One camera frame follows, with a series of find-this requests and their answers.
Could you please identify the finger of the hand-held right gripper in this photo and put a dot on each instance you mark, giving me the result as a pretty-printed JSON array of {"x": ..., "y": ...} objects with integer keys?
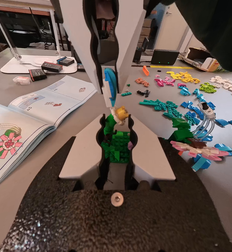
[
  {"x": 76, "y": 29},
  {"x": 129, "y": 29}
]

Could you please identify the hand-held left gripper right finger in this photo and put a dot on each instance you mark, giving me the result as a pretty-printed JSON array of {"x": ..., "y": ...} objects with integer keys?
[{"x": 147, "y": 157}]

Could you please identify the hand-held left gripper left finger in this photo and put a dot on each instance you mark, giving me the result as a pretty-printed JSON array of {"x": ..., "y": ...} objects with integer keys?
[{"x": 82, "y": 155}]

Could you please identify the green stem yellow flower model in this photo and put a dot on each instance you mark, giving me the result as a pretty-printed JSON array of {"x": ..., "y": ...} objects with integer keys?
[{"x": 118, "y": 143}]

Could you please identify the flower model with clear tubes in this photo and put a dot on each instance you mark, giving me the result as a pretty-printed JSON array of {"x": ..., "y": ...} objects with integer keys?
[{"x": 186, "y": 133}]

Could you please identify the blue and white petal piece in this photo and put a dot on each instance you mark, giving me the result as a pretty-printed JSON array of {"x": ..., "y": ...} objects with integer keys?
[{"x": 110, "y": 86}]

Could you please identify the person's right forearm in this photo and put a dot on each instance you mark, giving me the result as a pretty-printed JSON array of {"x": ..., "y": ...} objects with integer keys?
[{"x": 216, "y": 29}]

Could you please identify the black handheld device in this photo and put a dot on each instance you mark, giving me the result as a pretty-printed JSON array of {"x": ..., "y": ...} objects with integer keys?
[{"x": 142, "y": 50}]

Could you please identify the orange brick separator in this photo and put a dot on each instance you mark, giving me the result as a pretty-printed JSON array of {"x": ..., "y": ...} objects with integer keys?
[{"x": 146, "y": 70}]

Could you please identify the black power box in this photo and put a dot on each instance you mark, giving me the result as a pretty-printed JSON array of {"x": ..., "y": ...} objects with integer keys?
[{"x": 165, "y": 57}]

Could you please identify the pile of coral bricks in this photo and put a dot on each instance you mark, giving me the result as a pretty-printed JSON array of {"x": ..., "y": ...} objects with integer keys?
[{"x": 142, "y": 81}]

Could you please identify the pile of teal bricks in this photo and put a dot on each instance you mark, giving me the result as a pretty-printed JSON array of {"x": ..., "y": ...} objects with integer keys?
[{"x": 159, "y": 104}]

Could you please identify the yellow tape strip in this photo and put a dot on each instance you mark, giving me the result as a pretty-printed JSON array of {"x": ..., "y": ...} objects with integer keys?
[{"x": 173, "y": 67}]

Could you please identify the pile of blue bricks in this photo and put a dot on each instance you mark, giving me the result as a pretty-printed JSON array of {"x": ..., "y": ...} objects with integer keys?
[{"x": 188, "y": 116}]

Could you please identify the long wooden desk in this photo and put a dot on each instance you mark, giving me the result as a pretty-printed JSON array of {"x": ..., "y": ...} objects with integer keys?
[{"x": 19, "y": 12}]

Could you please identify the instruction booklet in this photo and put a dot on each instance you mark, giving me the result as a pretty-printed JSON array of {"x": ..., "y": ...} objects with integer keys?
[{"x": 29, "y": 122}]

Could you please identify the pile of pink bricks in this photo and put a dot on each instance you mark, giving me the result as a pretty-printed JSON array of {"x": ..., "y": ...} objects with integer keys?
[{"x": 165, "y": 81}]

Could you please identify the black brick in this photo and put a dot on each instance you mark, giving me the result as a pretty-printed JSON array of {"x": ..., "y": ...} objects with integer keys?
[
  {"x": 140, "y": 93},
  {"x": 147, "y": 93}
]

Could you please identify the teal plate brick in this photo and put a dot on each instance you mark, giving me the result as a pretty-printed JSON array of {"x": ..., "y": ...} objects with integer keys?
[{"x": 126, "y": 94}]

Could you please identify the printed cardboard box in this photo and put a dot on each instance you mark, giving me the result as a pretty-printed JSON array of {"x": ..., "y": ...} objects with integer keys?
[{"x": 194, "y": 57}]

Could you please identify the pile of yellow bricks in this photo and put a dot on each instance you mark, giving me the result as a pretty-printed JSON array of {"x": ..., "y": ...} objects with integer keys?
[{"x": 183, "y": 76}]

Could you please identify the clear plastic case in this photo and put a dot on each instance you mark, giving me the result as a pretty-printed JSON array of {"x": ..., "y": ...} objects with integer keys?
[{"x": 21, "y": 80}]

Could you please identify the pile of turquoise bricks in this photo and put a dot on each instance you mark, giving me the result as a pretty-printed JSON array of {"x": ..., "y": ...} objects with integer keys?
[{"x": 184, "y": 91}]

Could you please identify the pile of lime bricks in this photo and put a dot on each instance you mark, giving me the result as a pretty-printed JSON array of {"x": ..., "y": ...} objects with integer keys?
[{"x": 207, "y": 87}]

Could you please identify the pile of white bricks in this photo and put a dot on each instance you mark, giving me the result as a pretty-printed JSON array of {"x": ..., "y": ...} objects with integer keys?
[{"x": 224, "y": 82}]

